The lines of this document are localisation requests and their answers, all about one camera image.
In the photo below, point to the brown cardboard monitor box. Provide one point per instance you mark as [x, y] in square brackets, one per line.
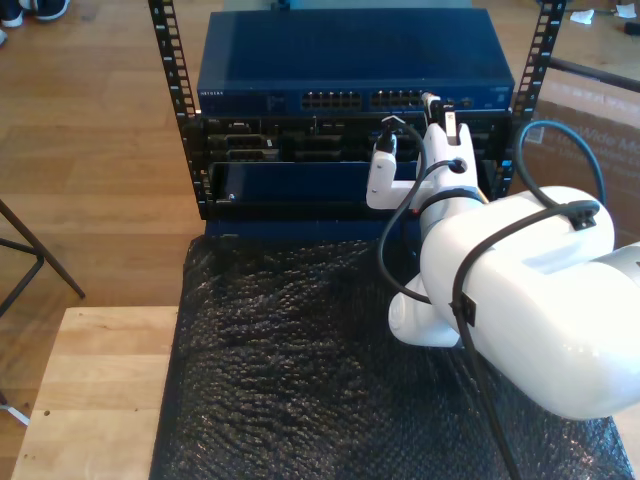
[565, 165]

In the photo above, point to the black rack server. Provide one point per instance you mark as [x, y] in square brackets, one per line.
[300, 145]

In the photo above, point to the black rack shelf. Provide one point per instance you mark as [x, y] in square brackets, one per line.
[300, 185]

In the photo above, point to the black metal bar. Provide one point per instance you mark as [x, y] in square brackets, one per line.
[600, 75]

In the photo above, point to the white crumpled paper scrap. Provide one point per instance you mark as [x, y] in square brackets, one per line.
[581, 17]
[625, 10]

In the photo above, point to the small black object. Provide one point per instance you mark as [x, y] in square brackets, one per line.
[633, 28]

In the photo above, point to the black bubble-wrap mat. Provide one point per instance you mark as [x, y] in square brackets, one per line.
[275, 400]

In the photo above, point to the person's shoe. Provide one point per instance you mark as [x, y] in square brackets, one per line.
[12, 17]
[2, 36]
[52, 9]

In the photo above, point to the white floor foot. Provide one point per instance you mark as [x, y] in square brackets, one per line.
[17, 416]

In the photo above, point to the blue network switch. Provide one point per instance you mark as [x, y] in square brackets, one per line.
[350, 50]

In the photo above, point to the black perforated rack post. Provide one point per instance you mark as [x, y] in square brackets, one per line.
[542, 40]
[170, 45]

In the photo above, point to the blue rack base plate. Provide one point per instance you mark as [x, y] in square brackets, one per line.
[300, 230]

